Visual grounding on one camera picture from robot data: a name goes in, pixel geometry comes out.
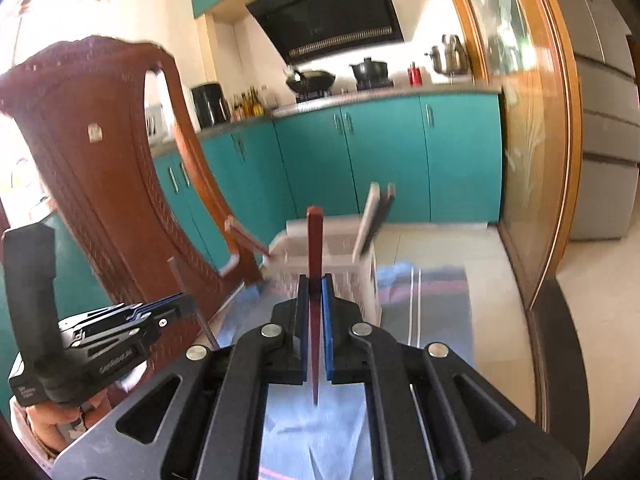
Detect blue striped cloth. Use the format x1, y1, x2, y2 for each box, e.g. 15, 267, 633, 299
215, 260, 473, 480

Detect white plastic utensil basket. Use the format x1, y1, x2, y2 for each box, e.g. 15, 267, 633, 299
262, 215, 383, 326

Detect black wok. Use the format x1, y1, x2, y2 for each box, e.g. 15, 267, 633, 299
285, 67, 337, 95

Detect wood-framed glass sliding door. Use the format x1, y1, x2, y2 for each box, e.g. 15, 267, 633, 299
440, 0, 583, 321

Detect dark brown flat utensil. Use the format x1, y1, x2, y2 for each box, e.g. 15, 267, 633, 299
360, 185, 397, 256

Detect thin metal chopstick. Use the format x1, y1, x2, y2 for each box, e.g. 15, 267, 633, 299
166, 256, 219, 351

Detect teal base cabinets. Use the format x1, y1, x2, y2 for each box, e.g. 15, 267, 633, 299
0, 92, 503, 361

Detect black gas stove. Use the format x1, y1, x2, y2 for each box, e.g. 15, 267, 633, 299
295, 79, 396, 103

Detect black lidded pot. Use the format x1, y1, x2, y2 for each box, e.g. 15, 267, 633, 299
349, 57, 390, 83

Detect black air fryer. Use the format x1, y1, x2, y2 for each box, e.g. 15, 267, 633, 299
191, 83, 231, 130

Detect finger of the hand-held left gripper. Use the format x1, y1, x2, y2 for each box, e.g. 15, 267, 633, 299
125, 292, 195, 312
131, 305, 199, 332

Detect person's left hand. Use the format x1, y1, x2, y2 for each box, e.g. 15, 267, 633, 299
25, 390, 111, 461

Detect red-brown utensil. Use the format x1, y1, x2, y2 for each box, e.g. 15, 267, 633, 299
306, 206, 326, 407

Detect carved wooden chair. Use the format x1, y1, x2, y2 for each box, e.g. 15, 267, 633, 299
0, 35, 263, 361

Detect grey kitchen countertop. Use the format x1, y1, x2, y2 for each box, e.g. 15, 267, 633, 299
150, 85, 501, 158

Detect white bag with picture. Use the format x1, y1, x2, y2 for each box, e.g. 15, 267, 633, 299
145, 102, 168, 141

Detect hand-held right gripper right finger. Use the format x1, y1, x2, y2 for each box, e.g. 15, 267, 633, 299
322, 274, 581, 480

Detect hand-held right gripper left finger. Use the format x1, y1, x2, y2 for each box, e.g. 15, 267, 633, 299
55, 274, 309, 480

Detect grey refrigerator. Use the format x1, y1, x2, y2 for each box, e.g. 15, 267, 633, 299
550, 0, 640, 241

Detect stainless steel stockpot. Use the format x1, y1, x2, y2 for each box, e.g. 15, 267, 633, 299
425, 34, 471, 75

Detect white flat utensil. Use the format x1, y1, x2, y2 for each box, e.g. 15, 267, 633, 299
352, 182, 383, 263

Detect black range hood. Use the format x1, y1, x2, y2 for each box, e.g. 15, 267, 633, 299
246, 0, 405, 65

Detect cluster of condiment bottles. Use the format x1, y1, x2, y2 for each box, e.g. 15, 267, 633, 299
230, 86, 265, 121

